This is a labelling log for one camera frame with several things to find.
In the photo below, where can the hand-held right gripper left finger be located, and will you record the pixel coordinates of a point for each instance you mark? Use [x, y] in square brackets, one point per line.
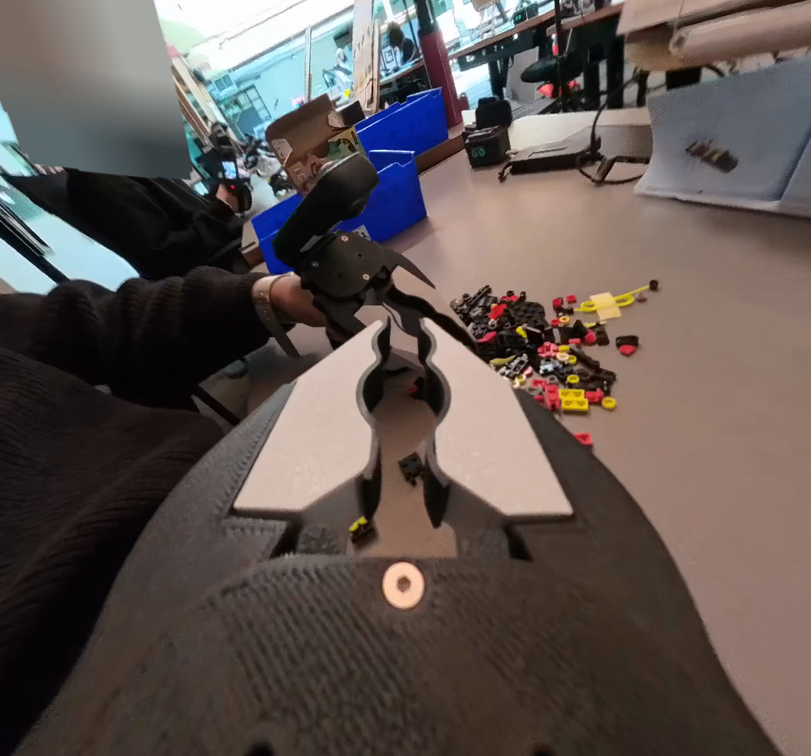
[304, 452]

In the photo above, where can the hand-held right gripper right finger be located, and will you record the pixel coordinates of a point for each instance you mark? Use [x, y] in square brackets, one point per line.
[500, 452]

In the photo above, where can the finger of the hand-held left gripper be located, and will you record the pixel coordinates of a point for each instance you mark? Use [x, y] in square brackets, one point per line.
[437, 320]
[405, 331]

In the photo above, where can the pile of lego pieces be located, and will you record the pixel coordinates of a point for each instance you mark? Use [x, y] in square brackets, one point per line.
[507, 331]

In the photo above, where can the small black lego piece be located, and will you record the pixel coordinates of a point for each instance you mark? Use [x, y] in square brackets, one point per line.
[410, 467]

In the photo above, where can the partly built lego model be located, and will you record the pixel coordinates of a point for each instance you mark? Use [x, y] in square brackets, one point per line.
[361, 529]

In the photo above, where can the red lego plate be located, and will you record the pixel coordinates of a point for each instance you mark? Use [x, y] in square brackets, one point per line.
[583, 439]

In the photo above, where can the printed cardboard lego box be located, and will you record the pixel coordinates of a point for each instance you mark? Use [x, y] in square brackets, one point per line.
[304, 128]

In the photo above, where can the person's left hand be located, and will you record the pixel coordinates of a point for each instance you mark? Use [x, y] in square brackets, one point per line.
[294, 303]

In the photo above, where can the blue plastic bin with tag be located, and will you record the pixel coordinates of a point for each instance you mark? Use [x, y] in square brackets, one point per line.
[393, 211]

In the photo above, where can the beige wristwatch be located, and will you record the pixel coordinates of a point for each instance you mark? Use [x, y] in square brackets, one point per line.
[261, 299]

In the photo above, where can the office chair base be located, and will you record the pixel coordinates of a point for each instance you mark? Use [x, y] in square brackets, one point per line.
[235, 368]

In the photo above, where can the black charger with green lights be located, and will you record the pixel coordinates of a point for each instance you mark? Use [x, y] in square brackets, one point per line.
[486, 147]

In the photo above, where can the black flat device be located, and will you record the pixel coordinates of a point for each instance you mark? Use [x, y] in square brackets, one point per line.
[551, 157]

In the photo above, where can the dark red pole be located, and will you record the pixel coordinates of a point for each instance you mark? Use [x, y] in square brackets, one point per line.
[440, 78]

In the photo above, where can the black pouch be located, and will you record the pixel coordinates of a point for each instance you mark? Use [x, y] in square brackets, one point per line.
[494, 112]

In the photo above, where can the person's black knit sweater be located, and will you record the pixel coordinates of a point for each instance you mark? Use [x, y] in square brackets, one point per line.
[95, 515]

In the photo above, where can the leaning cardboard sheet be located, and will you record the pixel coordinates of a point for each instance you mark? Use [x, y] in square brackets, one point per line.
[366, 21]

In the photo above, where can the silver laptop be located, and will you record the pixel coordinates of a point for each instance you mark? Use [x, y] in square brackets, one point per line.
[608, 125]

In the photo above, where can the black office chair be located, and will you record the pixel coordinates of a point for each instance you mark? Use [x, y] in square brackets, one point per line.
[548, 68]

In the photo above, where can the background wooden desk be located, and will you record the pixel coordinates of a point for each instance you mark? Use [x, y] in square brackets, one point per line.
[507, 32]

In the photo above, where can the light blue instruction booklet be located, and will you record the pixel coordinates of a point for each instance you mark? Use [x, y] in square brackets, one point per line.
[760, 135]

